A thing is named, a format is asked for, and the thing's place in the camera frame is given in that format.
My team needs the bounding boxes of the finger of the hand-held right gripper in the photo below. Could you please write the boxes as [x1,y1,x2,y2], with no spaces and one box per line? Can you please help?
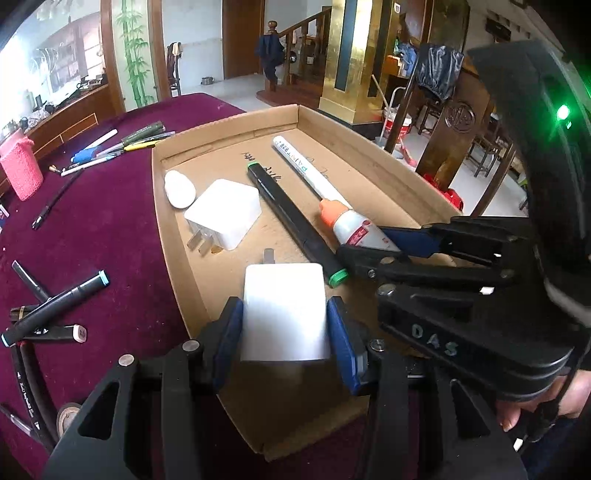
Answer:
[336,244,517,290]
[383,216,532,267]

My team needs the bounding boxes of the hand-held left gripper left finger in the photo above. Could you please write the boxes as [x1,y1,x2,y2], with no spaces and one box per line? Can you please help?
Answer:
[44,296,245,480]

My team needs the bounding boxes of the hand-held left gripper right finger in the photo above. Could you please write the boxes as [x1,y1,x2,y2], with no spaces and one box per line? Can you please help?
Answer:
[327,296,527,480]

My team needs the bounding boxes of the white glue bottle orange cap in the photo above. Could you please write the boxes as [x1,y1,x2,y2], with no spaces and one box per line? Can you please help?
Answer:
[318,198,402,254]

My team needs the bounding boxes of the cardboard box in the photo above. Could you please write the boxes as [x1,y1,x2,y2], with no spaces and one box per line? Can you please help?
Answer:
[151,104,467,462]

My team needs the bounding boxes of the black marker green caps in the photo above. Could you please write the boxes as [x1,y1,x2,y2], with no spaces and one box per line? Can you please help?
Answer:
[246,161,349,288]

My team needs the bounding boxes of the white cube charger plug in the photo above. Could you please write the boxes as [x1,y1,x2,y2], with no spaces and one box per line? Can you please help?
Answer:
[184,179,262,254]

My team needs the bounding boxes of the white paint marker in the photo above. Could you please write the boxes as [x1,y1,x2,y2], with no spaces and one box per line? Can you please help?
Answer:
[271,135,352,209]

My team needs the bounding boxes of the white oval pebble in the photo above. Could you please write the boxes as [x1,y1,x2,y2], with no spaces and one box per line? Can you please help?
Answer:
[164,170,197,209]

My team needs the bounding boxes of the black marker teal caps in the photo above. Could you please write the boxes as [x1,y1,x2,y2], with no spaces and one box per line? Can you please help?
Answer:
[1,271,110,347]

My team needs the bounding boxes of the dark tape roll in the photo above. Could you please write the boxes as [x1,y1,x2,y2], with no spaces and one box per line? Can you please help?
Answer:
[55,401,85,445]

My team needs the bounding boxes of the person's right forearm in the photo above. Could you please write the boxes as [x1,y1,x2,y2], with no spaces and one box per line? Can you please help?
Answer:
[519,413,591,480]

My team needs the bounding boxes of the person's right hand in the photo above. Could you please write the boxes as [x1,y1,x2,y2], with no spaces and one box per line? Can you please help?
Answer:
[496,360,591,433]

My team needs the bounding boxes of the red plastic stool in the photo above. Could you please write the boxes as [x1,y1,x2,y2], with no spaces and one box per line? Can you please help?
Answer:
[422,173,465,213]

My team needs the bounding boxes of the white red bucket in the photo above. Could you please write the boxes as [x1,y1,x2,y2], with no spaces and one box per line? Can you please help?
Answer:
[382,106,413,139]

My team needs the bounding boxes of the broom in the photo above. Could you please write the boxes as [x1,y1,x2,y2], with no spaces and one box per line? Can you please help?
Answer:
[372,74,416,167]

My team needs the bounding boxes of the carved wooden chair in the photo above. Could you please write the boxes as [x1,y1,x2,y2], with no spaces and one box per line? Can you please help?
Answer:
[383,44,522,217]

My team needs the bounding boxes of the gold pillar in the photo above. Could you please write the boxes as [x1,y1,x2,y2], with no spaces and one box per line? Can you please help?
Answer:
[318,0,402,127]

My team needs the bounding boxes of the yellow pen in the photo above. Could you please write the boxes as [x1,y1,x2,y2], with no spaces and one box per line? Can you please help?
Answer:
[123,131,176,152]

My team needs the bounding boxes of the long white pen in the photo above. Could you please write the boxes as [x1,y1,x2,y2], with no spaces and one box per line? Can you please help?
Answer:
[60,154,126,177]

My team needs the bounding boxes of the black pen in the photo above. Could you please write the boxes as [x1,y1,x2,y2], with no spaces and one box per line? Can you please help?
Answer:
[31,168,86,230]

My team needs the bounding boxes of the dark green pen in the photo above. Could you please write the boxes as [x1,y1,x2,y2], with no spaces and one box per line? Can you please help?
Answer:
[121,120,166,144]

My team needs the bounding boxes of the wooden stair railing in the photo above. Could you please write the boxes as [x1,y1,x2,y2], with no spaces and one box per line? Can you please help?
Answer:
[256,7,333,93]

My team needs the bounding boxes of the short white pen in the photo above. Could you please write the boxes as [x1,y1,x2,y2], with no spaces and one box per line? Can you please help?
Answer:
[81,128,119,152]

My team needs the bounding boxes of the wooden counter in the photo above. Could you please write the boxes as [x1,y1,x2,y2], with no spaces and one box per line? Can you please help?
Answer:
[0,83,125,195]

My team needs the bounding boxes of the wooden door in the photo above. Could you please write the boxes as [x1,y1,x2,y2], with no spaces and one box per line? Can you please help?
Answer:
[222,0,265,79]

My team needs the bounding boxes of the bottle in pink knit cover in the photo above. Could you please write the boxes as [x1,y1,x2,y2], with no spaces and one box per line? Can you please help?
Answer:
[0,128,45,202]

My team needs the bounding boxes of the slim wooden chair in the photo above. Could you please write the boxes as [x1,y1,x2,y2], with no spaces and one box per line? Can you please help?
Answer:
[166,41,183,97]

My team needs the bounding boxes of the dark jacket on post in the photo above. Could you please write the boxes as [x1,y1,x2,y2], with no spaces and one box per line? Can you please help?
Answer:
[257,33,286,79]

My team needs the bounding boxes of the bamboo wall painting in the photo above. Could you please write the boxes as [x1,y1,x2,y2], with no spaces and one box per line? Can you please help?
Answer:
[115,0,155,109]

